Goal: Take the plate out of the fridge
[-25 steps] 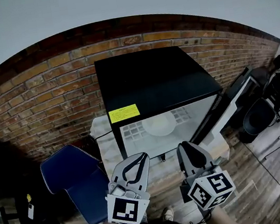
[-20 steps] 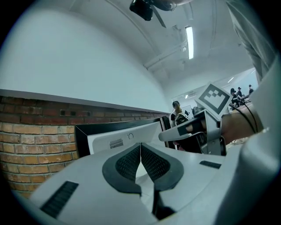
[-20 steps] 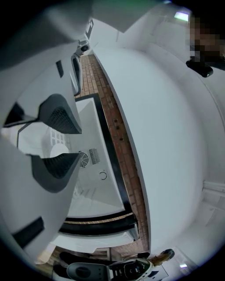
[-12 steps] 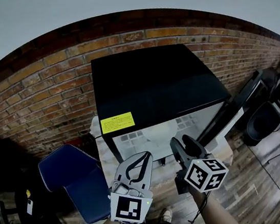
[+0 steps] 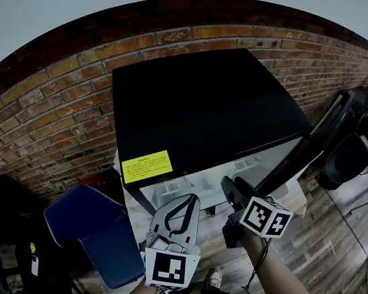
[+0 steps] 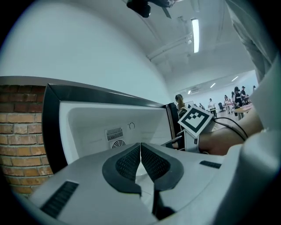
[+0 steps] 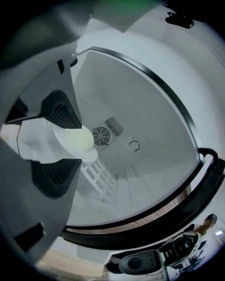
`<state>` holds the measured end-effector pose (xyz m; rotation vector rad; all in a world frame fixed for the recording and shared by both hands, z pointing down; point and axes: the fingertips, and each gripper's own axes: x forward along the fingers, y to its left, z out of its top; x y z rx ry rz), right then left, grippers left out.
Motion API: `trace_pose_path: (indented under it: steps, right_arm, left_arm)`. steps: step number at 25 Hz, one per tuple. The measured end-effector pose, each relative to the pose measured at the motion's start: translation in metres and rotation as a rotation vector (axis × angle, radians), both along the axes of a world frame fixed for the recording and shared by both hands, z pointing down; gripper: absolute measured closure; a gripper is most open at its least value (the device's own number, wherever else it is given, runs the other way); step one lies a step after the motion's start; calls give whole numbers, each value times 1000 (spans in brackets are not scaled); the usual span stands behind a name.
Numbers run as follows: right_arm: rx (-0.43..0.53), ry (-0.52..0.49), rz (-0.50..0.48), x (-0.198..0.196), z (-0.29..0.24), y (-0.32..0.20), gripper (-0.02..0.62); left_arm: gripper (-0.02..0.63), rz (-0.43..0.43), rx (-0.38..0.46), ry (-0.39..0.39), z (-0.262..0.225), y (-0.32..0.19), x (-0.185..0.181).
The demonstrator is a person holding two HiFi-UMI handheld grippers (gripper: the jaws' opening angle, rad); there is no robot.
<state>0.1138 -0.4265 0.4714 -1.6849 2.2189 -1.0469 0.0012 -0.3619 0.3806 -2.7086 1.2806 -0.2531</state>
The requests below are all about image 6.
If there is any black head-mounted camera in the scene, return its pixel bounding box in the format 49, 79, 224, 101
126, 0, 152, 18

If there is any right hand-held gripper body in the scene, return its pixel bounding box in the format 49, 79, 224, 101
177, 105, 215, 154

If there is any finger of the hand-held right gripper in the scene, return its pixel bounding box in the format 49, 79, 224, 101
161, 135, 184, 150

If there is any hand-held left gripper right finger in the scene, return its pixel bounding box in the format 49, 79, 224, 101
141, 142, 224, 220

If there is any black cable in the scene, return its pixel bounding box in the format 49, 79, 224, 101
213, 117, 249, 141

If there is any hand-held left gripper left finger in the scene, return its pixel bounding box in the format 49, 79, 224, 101
29, 142, 159, 225

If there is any white mini fridge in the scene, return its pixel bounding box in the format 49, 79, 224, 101
41, 83, 184, 174

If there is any wooden table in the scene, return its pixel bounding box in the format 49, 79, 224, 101
232, 105, 254, 121

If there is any long ceiling light bar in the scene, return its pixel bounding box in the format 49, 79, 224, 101
191, 18, 200, 54

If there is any person's right forearm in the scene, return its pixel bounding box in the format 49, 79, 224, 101
198, 106, 265, 156

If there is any person's grey shirt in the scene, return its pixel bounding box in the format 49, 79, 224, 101
225, 0, 278, 82

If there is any white ceiling pipe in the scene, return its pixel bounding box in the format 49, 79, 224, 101
149, 39, 193, 62
148, 34, 193, 57

